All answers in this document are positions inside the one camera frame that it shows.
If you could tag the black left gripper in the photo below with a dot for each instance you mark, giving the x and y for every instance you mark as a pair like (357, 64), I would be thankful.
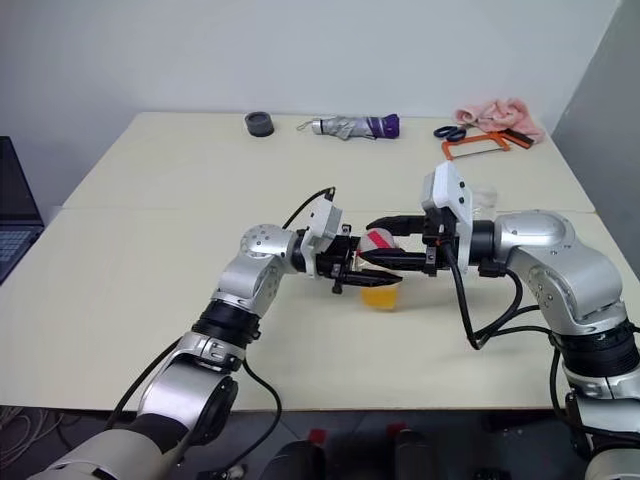
(337, 260)

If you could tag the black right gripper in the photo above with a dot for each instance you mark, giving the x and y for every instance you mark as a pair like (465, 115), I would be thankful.
(436, 240)

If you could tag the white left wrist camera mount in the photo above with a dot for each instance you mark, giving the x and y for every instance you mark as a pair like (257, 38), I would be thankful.
(325, 220)

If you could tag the grey purple folded umbrella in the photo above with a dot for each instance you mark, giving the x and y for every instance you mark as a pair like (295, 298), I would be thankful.
(350, 127)

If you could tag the dark rounded shape red top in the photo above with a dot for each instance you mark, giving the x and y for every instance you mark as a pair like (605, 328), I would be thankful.
(300, 460)
(415, 452)

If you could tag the pink towel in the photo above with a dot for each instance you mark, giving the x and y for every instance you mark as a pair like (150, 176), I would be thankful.
(505, 115)

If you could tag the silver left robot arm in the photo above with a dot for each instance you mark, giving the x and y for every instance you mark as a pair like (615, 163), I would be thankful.
(250, 280)

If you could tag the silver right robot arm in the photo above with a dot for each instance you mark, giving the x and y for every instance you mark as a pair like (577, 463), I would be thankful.
(575, 270)

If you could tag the orange hacksaw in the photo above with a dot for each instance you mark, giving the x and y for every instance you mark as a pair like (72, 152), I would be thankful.
(457, 145)

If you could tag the black tape roll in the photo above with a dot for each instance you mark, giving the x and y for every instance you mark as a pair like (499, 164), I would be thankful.
(259, 125)

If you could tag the dark laptop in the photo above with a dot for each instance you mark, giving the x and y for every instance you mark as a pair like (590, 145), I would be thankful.
(15, 200)

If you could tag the clear bottle with orange drink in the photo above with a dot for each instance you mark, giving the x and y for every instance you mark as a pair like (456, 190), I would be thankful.
(380, 300)

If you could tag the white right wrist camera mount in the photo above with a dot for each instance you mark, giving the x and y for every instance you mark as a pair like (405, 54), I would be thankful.
(450, 190)

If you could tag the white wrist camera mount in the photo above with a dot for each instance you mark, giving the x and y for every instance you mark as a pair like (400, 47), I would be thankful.
(450, 190)
(325, 220)

